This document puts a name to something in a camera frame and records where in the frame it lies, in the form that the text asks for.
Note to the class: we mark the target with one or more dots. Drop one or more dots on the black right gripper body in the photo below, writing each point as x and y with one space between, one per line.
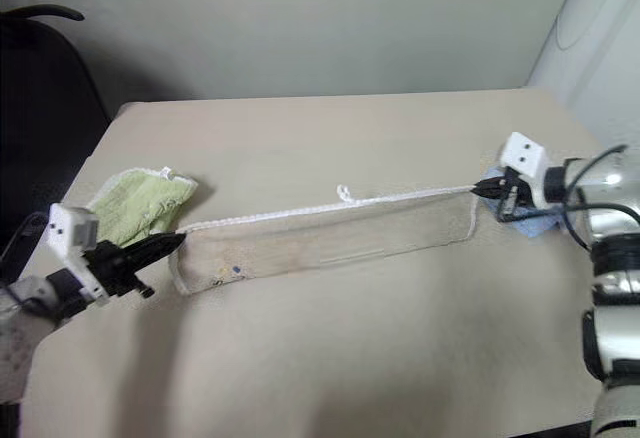
512 195

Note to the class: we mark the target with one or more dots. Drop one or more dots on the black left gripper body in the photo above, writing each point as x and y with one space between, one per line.
112 268

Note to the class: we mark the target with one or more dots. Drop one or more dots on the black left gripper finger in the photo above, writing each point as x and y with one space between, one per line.
159 241
159 255

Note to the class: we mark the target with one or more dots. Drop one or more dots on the beige towel with white trim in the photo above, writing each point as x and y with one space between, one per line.
320 243

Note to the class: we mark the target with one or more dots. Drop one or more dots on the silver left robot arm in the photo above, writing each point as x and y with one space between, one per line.
30 303

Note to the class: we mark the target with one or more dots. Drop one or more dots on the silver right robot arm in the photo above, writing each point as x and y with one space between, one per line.
612 238

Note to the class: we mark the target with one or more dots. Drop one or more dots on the blue towel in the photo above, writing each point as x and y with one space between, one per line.
537 225

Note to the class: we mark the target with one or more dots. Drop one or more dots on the green towel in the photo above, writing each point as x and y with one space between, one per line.
135 203

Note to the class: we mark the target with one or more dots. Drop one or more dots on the black office chair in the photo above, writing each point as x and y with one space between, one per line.
40 108

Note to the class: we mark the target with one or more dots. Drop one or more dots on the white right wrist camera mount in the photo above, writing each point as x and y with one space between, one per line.
525 155

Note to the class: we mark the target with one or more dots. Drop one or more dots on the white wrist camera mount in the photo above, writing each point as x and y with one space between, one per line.
70 230
525 155

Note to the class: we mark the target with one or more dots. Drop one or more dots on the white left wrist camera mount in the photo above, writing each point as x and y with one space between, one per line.
70 230

